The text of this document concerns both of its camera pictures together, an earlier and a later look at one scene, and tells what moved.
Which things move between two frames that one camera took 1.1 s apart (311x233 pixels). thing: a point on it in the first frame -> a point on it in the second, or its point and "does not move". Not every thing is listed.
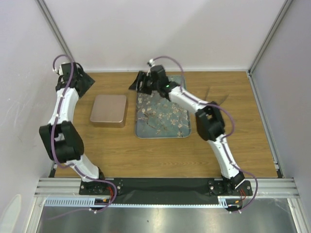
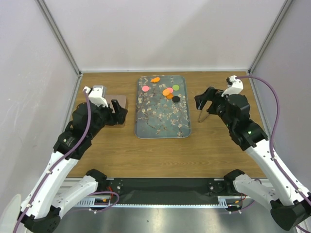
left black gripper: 89,81 -> 112,120
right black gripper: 142,76 -> 211,94
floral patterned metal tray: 157,118 does not move
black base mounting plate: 161,191 does not move
